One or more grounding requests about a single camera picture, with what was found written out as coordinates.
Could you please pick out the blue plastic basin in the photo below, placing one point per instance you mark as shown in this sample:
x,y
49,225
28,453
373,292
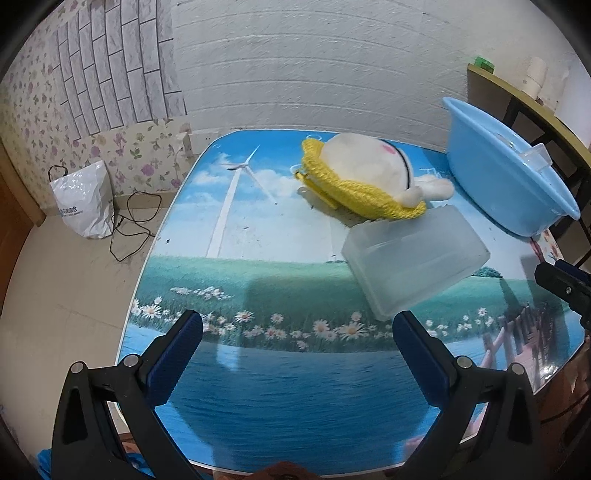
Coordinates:
x,y
489,175

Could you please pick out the clear plastic box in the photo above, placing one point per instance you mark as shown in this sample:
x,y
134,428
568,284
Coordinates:
x,y
406,263

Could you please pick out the white wall outlet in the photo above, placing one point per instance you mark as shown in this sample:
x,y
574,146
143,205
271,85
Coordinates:
x,y
206,137

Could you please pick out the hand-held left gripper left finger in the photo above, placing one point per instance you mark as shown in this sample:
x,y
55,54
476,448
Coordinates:
x,y
175,360

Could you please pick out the white plush toy yellow hat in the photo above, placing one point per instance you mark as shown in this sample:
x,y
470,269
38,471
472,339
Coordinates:
x,y
364,161

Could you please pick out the white paper roll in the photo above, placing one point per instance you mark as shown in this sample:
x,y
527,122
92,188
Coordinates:
x,y
534,76

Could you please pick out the small green box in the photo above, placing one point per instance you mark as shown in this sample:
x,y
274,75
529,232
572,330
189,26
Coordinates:
x,y
485,63

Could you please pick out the brown clothing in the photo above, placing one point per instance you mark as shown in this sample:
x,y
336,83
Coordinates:
x,y
286,470

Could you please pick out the wooden door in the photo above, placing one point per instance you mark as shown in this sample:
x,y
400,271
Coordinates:
x,y
14,221

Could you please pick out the landscape printed desktop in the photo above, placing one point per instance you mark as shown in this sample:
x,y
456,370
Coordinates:
x,y
277,286

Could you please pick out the white plug adapter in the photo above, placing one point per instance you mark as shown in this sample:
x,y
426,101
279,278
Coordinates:
x,y
184,142

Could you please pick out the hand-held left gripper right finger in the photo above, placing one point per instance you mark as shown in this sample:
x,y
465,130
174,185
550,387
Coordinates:
x,y
418,360

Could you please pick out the white plastic bag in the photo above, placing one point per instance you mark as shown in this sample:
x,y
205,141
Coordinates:
x,y
81,203

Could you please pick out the wooden side table black frame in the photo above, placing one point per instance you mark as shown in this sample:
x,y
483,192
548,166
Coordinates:
x,y
489,81

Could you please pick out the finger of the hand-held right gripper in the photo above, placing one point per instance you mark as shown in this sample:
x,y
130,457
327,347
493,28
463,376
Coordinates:
x,y
563,279

